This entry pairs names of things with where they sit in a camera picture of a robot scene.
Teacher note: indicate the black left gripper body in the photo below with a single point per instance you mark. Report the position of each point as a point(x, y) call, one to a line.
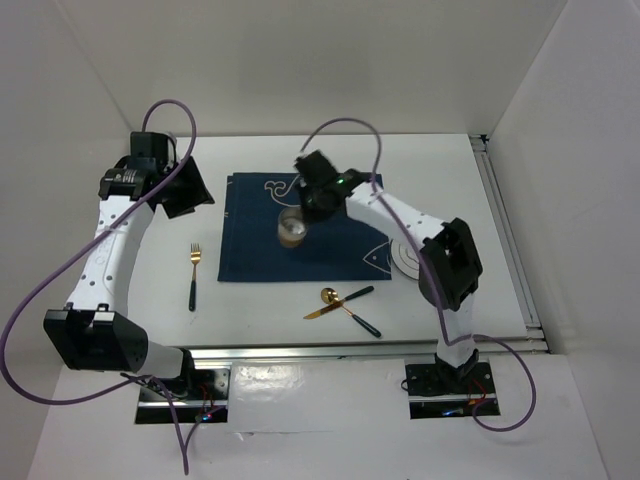
point(181, 193)

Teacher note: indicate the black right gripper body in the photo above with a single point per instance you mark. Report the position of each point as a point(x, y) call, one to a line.
point(313, 205)

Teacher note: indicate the clear glass cup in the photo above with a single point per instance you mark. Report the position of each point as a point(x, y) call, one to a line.
point(291, 227)

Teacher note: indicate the blue cloth with gold script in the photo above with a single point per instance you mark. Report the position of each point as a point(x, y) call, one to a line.
point(339, 249)

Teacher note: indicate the gold fork green handle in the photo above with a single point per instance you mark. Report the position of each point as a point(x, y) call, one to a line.
point(195, 258)

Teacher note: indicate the white plate black rings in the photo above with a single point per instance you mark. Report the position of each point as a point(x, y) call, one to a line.
point(407, 260)

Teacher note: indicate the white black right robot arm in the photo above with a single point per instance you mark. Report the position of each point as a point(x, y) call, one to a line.
point(449, 263)

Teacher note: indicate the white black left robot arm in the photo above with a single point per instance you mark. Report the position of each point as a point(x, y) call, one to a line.
point(92, 331)

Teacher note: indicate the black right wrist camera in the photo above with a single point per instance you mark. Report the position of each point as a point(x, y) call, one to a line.
point(315, 169)

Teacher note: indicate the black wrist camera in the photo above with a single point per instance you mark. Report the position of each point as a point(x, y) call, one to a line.
point(315, 169)
point(159, 146)

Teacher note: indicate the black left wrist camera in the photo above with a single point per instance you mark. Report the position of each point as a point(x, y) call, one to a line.
point(159, 146)

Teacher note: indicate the gold spoon green handle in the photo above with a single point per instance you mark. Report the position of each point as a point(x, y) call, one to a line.
point(363, 323)

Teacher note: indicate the gold knife green handle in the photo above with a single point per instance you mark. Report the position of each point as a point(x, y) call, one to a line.
point(333, 301)

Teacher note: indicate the aluminium right side rail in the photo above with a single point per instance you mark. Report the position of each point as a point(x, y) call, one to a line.
point(479, 146)

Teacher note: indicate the aluminium rail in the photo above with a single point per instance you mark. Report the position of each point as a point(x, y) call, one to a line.
point(299, 352)
point(479, 146)

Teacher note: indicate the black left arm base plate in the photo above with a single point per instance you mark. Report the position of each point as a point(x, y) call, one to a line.
point(195, 388)

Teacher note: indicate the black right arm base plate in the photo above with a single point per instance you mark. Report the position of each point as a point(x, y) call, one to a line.
point(425, 380)

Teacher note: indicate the aluminium front rail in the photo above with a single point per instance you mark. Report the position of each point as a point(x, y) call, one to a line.
point(299, 352)

